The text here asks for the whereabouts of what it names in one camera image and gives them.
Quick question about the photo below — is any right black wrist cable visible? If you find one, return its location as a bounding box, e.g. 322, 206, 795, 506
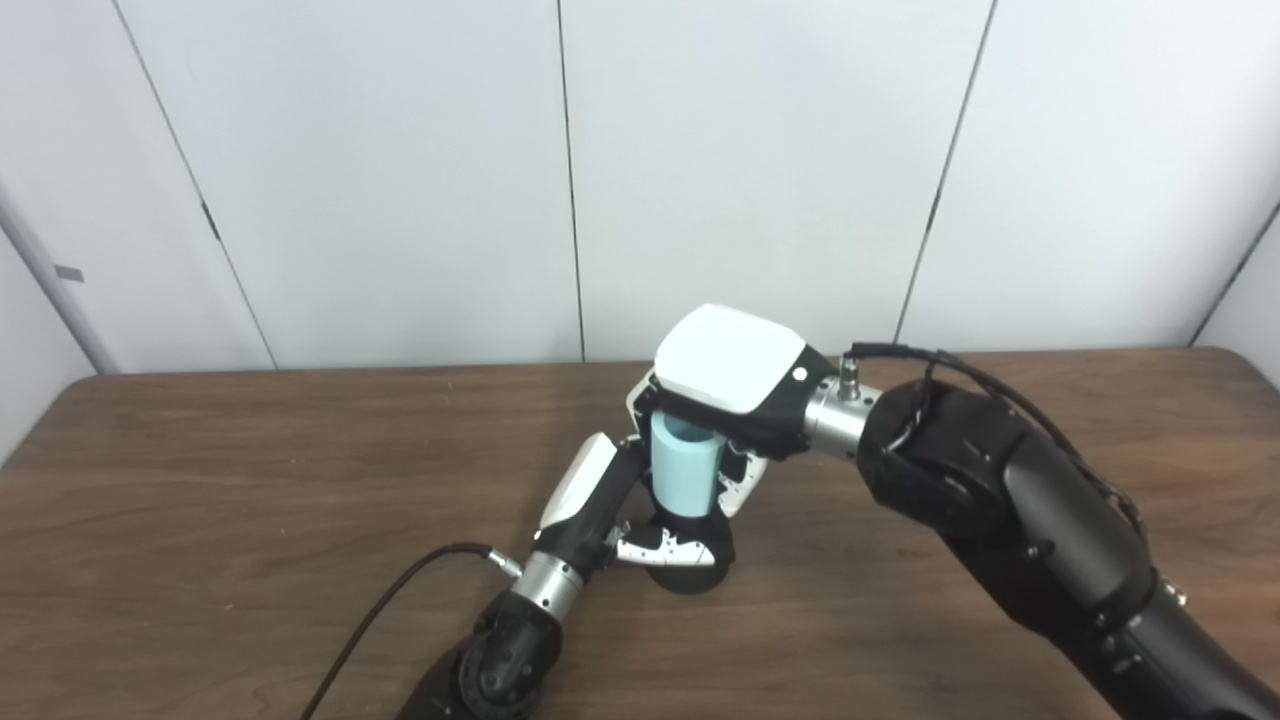
845, 343, 1146, 531

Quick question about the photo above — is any black flared nozzle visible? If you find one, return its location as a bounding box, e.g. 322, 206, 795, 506
640, 510, 736, 596

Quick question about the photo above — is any light-blue hose piece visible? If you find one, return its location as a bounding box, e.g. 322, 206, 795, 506
650, 412, 725, 519

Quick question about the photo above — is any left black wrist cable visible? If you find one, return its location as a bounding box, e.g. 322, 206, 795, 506
300, 543, 523, 720

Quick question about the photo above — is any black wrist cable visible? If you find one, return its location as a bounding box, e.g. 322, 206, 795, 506
845, 343, 1146, 531
300, 543, 523, 720

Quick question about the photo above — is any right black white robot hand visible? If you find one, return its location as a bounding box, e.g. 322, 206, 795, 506
626, 304, 839, 519

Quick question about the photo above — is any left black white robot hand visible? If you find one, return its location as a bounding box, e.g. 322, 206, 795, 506
533, 432, 719, 581

